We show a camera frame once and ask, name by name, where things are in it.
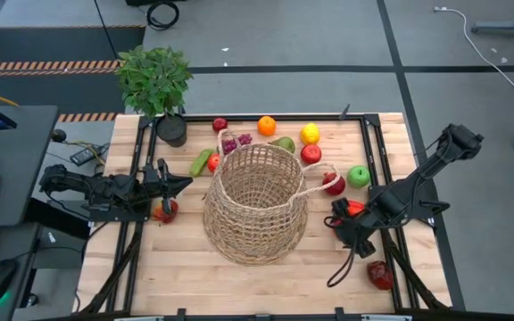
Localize orange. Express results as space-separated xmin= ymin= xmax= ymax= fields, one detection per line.
xmin=256 ymin=115 xmax=278 ymax=137

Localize black hazard-striped floor mat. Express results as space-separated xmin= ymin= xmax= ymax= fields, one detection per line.
xmin=0 ymin=24 xmax=147 ymax=124

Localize grey metal desk leg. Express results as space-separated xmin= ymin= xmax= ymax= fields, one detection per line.
xmin=470 ymin=0 xmax=514 ymax=37

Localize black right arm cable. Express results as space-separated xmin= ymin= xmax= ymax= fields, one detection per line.
xmin=327 ymin=235 xmax=359 ymax=289

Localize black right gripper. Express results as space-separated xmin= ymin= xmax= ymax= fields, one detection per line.
xmin=327 ymin=198 xmax=377 ymax=260

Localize dark red round fruit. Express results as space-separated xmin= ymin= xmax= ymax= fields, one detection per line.
xmin=321 ymin=171 xmax=347 ymax=197

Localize white floor cable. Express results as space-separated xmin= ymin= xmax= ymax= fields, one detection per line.
xmin=433 ymin=5 xmax=514 ymax=91

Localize green cucumber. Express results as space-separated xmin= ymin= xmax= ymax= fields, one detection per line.
xmin=188 ymin=148 xmax=215 ymax=177

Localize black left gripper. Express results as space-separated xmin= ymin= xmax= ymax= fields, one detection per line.
xmin=139 ymin=158 xmax=194 ymax=216

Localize woven straw basket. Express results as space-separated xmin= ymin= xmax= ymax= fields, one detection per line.
xmin=202 ymin=128 xmax=342 ymax=268

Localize thin black floor cable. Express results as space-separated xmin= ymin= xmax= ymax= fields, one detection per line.
xmin=92 ymin=0 xmax=120 ymax=62

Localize black power adapter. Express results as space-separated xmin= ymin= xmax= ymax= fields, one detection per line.
xmin=69 ymin=145 xmax=97 ymax=167

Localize red tomato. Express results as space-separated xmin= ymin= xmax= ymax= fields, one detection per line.
xmin=206 ymin=152 xmax=222 ymax=174

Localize dark grey desk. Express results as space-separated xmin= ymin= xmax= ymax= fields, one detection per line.
xmin=0 ymin=104 xmax=60 ymax=321

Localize red orange peach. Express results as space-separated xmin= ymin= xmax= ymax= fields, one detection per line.
xmin=152 ymin=199 xmax=179 ymax=225

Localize yellow bell pepper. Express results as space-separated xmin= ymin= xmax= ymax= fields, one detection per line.
xmin=299 ymin=122 xmax=321 ymax=146

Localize green potted plant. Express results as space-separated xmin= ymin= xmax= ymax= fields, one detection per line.
xmin=114 ymin=44 xmax=195 ymax=148

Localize large red bell pepper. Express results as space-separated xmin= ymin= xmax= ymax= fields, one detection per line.
xmin=329 ymin=199 xmax=367 ymax=227

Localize glossy dark red fruit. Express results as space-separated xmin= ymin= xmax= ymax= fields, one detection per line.
xmin=365 ymin=259 xmax=394 ymax=292

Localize black coiled floor cable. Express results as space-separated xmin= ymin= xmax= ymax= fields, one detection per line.
xmin=145 ymin=1 xmax=180 ymax=31

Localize purple grapes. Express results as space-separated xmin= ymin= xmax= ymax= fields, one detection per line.
xmin=220 ymin=132 xmax=253 ymax=156

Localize green pear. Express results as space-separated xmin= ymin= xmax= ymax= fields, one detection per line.
xmin=269 ymin=136 xmax=297 ymax=155

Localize green apple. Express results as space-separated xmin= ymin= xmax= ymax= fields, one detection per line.
xmin=346 ymin=164 xmax=372 ymax=189

